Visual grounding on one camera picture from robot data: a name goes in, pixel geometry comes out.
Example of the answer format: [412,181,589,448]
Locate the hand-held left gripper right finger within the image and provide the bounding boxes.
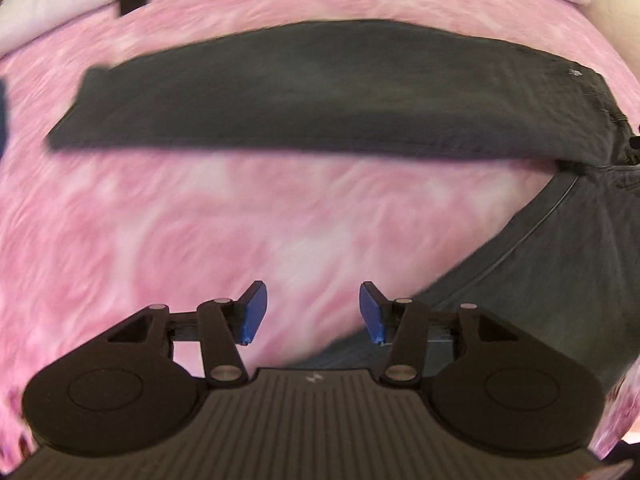
[360,281,521,387]

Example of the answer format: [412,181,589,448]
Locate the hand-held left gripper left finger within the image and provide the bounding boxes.
[105,281,269,387]

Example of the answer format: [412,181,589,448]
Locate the grey jeans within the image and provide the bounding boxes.
[46,19,640,401]

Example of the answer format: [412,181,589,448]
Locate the pink floral blanket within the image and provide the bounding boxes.
[0,0,640,466]

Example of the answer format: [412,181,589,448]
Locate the striped white duvet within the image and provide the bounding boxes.
[0,0,593,56]

